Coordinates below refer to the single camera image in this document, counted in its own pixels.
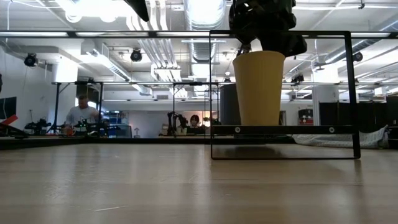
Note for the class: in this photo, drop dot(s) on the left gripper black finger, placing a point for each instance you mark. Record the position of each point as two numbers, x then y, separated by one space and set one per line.
140 9

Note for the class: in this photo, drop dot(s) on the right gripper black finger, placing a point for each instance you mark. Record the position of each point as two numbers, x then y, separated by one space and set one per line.
244 49

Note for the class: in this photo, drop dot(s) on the black ceiling spotlight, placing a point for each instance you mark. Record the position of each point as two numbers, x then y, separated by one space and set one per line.
136 55
30 59
358 56

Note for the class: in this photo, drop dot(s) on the person at side desk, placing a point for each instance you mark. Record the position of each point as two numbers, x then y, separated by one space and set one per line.
82 114

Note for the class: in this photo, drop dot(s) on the person behind table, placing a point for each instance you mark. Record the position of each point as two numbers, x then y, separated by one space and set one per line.
194 124

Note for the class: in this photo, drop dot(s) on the red background box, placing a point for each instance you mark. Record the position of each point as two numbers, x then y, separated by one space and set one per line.
305 117

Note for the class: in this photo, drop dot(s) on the tall yellow cup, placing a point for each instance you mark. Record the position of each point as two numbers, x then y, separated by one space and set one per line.
258 93

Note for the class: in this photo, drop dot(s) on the small background robot arm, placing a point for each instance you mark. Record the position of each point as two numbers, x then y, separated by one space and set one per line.
175 123

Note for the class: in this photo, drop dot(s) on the silver ventilation duct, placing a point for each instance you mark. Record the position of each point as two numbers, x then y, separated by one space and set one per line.
203 15

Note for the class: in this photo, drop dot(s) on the orange background mug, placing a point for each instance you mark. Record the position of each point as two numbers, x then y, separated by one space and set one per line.
71 132

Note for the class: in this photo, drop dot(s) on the black background station frame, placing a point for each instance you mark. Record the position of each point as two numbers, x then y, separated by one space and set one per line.
77 83

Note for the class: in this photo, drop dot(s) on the white crumpled cloth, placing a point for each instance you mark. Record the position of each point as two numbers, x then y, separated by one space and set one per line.
342 140

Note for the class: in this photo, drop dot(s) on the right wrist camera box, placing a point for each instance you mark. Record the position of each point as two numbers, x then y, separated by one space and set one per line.
286 45

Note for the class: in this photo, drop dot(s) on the dark wall screen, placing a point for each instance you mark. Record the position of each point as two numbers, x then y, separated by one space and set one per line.
7 107

